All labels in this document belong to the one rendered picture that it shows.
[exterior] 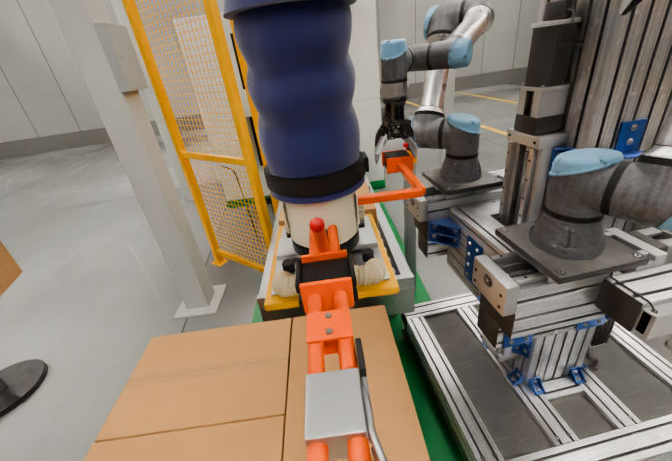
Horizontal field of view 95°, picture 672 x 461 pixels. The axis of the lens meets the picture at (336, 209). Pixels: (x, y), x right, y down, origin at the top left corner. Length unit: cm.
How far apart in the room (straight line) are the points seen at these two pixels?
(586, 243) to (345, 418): 68
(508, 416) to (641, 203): 101
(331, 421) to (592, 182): 68
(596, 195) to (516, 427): 100
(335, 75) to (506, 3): 1155
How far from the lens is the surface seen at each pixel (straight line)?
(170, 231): 219
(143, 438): 131
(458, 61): 100
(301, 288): 50
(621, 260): 94
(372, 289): 68
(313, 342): 44
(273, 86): 58
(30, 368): 282
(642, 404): 180
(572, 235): 88
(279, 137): 60
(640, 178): 82
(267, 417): 118
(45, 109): 1176
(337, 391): 39
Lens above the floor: 152
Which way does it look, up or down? 27 degrees down
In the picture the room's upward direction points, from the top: 7 degrees counter-clockwise
